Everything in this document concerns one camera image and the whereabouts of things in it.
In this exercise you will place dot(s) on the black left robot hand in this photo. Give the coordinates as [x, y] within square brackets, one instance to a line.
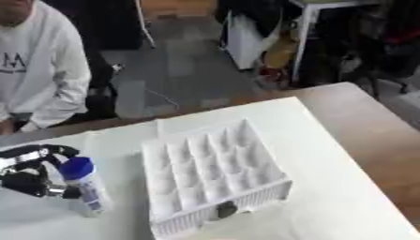
[24, 182]

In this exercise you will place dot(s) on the white bottle with blue cap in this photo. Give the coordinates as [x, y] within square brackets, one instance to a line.
[87, 187]

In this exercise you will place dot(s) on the person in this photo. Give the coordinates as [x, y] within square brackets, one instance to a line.
[38, 62]

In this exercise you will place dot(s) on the white compartment drawer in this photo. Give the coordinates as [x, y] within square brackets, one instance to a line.
[210, 175]

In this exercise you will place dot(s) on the white cabinet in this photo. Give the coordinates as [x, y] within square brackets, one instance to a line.
[246, 43]

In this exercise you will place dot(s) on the yellow bag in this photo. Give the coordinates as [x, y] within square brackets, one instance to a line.
[281, 50]

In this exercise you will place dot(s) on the black office chair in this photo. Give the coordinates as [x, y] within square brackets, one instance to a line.
[377, 43]

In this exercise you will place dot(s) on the white table frame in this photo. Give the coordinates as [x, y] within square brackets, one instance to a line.
[314, 34]

